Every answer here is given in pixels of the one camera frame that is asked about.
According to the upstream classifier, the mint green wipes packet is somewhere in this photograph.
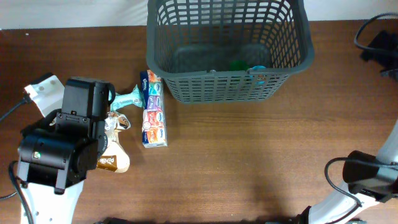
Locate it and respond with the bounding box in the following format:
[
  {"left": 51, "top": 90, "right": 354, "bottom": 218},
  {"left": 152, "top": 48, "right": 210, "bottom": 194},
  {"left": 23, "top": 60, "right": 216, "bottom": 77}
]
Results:
[{"left": 109, "top": 85, "right": 144, "bottom": 111}]

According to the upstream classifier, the brown cream snack bag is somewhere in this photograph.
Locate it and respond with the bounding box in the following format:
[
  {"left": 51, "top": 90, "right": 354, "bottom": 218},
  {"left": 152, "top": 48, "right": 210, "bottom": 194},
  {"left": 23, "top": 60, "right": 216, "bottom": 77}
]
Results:
[{"left": 97, "top": 111, "right": 131, "bottom": 173}]

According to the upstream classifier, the colourful Kleenex tissue pack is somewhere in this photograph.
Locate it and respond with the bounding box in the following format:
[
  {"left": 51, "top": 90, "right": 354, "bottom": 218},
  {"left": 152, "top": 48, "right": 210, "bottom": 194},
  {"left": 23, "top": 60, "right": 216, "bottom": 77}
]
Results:
[{"left": 140, "top": 70, "right": 167, "bottom": 148}]

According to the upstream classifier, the grey plastic lattice basket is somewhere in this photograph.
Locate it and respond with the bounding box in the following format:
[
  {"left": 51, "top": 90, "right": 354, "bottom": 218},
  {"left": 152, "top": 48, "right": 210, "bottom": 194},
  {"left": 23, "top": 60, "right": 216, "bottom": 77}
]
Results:
[{"left": 146, "top": 0, "right": 314, "bottom": 104}]

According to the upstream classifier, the blue lidded round tin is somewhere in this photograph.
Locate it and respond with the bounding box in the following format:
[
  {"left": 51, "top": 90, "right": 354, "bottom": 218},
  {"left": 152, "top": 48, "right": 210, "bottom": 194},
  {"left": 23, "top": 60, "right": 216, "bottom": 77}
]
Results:
[{"left": 249, "top": 65, "right": 266, "bottom": 85}]

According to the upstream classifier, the green capped jar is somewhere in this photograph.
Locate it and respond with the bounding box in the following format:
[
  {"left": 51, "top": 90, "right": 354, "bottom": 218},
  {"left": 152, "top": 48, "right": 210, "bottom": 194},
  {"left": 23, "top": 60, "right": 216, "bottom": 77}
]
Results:
[{"left": 229, "top": 60, "right": 250, "bottom": 71}]

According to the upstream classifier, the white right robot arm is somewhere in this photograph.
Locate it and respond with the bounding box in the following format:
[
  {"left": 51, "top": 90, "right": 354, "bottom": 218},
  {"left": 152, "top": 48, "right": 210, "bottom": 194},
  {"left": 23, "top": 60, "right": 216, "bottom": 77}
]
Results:
[{"left": 293, "top": 30, "right": 397, "bottom": 223}]

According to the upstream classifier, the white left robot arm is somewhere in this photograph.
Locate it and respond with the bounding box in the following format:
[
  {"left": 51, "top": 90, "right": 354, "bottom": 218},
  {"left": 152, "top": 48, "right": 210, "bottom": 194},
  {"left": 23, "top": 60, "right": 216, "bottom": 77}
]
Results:
[{"left": 16, "top": 73, "right": 116, "bottom": 223}]

